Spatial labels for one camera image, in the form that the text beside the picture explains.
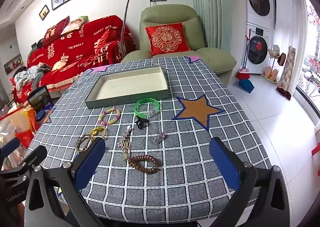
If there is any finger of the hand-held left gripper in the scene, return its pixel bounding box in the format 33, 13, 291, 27
15, 145, 48, 180
0, 137, 21, 165

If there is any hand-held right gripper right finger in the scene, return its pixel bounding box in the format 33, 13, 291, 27
209, 138, 298, 227

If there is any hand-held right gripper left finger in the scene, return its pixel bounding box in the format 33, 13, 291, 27
24, 138, 110, 227

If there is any gold braided hair tie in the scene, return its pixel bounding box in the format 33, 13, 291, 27
76, 133, 97, 153

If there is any yellow flower hair tie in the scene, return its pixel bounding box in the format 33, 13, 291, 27
89, 127, 107, 141

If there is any beige rabbit hair clip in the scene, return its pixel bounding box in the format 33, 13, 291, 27
121, 141, 131, 162

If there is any brown spiral hair tie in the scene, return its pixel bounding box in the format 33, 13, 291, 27
128, 155, 163, 174

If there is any small pink crystal clip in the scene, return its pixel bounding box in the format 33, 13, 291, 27
153, 132, 167, 144

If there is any grey-green jewelry tray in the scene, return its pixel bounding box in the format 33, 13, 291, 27
84, 65, 171, 109

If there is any orange shopping bag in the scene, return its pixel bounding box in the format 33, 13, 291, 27
0, 107, 42, 148

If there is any grey checked star tablecloth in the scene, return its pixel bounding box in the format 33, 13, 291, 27
26, 54, 273, 220

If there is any silver star hair clip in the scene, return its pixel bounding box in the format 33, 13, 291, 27
117, 125, 132, 147

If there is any black picture box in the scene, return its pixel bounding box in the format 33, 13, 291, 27
27, 85, 52, 114

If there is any black claw hair clip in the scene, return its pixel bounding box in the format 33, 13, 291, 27
135, 117, 150, 130

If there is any pile of grey clothes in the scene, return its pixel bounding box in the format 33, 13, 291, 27
14, 64, 52, 92

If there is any green translucent bangle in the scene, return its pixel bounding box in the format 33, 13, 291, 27
134, 97, 162, 119

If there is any blue box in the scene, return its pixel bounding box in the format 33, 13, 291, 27
238, 78, 255, 93

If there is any red mop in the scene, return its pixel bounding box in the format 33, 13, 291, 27
236, 28, 252, 80

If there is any slipper rack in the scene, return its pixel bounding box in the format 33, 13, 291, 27
262, 44, 287, 84

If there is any green armchair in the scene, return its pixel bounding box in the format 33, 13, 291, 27
121, 4, 237, 77

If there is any patterned fabric stand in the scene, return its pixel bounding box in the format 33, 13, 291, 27
276, 46, 297, 101

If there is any red printed sofa cover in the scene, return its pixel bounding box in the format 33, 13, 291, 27
11, 15, 137, 103

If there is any white washing machine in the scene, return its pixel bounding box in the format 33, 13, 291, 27
244, 20, 272, 75

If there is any red printed pillow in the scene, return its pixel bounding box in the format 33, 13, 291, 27
42, 16, 70, 47

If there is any photo print pillow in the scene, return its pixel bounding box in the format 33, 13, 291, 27
61, 15, 88, 35

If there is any red embroidered cushion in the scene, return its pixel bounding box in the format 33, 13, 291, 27
145, 22, 192, 56

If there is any pale green curtain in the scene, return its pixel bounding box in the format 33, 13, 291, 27
189, 0, 247, 50

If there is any gooseneck phone stand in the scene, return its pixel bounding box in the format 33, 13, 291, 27
120, 0, 139, 62

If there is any white stacked dryer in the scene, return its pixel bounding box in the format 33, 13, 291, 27
245, 0, 275, 26

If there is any pink yellow beaded bracelet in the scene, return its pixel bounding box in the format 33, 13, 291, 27
99, 107, 121, 125

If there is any small black picture frame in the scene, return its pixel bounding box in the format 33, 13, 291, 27
39, 5, 50, 20

